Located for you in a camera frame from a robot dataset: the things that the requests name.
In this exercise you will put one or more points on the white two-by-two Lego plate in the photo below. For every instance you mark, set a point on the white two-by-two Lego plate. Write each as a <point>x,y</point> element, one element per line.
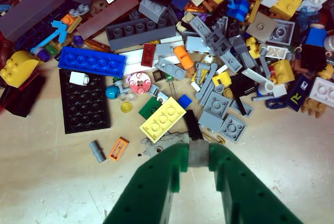
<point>322,88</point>

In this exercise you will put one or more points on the plain grey Lego tile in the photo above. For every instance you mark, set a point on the plain grey Lego tile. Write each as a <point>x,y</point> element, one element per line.
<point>210,122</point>

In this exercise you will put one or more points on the blue two-by-six Lego plate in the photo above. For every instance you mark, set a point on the blue two-by-six Lego plate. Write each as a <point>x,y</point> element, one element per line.
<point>91,61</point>

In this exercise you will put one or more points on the navy printed Lego tile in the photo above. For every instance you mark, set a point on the navy printed Lego tile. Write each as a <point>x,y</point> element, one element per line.
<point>297,96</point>

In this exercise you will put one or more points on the dark green Lego plate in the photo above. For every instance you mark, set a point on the dark green Lego plate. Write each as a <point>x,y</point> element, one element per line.
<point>148,109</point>

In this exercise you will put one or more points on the dark brown long brick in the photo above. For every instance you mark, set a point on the dark brown long brick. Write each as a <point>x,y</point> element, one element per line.
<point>108,16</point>

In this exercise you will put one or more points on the light blue Lego pickaxe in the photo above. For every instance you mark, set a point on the light blue Lego pickaxe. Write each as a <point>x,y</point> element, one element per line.
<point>58,32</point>

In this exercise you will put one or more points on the teal Lego ball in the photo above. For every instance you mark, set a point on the teal Lego ball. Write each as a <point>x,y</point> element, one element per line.
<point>112,92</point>

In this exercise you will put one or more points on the orange Lego cylinder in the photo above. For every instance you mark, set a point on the orange Lego cylinder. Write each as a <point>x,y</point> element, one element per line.
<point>184,58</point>

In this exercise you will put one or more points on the grey flat Lego bracket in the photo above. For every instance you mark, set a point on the grey flat Lego bracket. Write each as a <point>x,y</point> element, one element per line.
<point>164,143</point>

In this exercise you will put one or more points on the black and red Lego piece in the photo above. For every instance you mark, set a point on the black and red Lego piece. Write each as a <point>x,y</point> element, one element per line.
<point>21,96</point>

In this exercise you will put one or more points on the dark grey long Lego brick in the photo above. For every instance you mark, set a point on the dark grey long Lego brick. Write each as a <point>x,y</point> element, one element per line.
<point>141,33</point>

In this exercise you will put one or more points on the grey Lego pin connector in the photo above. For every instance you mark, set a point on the grey Lego pin connector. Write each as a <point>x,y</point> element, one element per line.
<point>97,151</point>

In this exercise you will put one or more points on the grey long Lego slab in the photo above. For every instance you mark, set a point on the grey long Lego slab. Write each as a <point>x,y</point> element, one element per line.
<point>30,12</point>

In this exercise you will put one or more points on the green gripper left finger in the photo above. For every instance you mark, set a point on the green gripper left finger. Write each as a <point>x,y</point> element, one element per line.
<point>151,187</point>

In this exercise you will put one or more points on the grey two-by-two Lego plate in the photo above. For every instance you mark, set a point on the grey two-by-two Lego plate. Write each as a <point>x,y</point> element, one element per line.
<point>232,128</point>
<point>216,104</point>

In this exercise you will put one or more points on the pink round Lego plate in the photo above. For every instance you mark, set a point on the pink round Lego plate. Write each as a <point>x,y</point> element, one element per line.
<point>139,83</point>

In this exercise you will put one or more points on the small yellow Lego brick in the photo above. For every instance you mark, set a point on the small yellow Lego brick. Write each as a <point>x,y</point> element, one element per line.
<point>283,71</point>

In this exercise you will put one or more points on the black Lego bar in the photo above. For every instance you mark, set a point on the black Lego bar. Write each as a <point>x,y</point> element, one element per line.
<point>193,124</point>

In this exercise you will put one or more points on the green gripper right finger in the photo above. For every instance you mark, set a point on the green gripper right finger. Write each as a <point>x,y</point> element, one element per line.
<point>250,198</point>

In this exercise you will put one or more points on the dark red Lego tile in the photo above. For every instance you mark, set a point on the dark red Lego tile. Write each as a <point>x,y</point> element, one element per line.
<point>148,54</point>

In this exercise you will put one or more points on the transparent yellow round stud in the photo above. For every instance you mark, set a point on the transparent yellow round stud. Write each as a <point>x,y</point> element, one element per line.
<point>126,107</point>

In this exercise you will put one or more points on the large black Lego plate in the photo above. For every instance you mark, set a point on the large black Lego plate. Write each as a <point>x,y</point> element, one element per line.
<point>84,106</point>

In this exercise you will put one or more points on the yellow two-by-two Lego brick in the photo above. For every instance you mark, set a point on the yellow two-by-two Lego brick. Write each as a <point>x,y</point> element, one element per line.
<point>285,0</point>

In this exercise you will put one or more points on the small blue Lego tile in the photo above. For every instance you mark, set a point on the small blue Lego tile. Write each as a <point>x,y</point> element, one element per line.
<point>184,101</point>

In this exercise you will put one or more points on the pale yellow Lego plate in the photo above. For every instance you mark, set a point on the pale yellow Lego plate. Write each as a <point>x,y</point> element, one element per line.
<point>163,118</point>

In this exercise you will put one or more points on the yellow rounded Lego brick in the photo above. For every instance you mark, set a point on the yellow rounded Lego brick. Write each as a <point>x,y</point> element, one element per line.
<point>15,68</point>

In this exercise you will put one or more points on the small white Lego brick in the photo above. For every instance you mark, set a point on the small white Lego brick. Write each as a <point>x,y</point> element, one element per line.
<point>79,78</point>

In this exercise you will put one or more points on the small orange grille tile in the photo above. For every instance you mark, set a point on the small orange grille tile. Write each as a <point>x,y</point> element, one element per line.
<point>118,148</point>

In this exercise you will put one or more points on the grey one-by-three Lego plate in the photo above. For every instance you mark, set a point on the grey one-by-three Lego plate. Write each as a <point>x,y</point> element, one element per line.
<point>171,68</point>

